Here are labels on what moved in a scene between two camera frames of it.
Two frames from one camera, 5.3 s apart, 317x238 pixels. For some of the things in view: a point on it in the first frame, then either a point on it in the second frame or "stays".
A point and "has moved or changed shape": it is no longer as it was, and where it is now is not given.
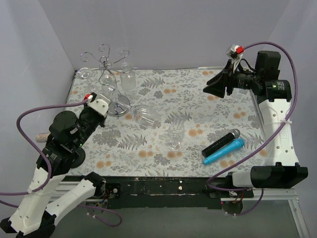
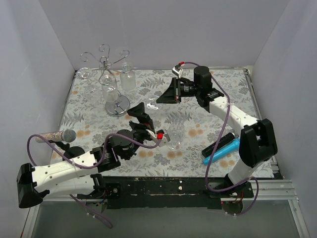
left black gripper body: x=98 y=118 to x=144 y=121
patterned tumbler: x=128 y=77 stays
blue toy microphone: x=235 y=146 stays
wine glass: x=176 y=132 stays
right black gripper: x=229 y=77 to x=176 y=89
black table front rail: x=165 y=193 stays
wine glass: x=144 y=116 has moved or changed shape
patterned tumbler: x=109 y=87 stays
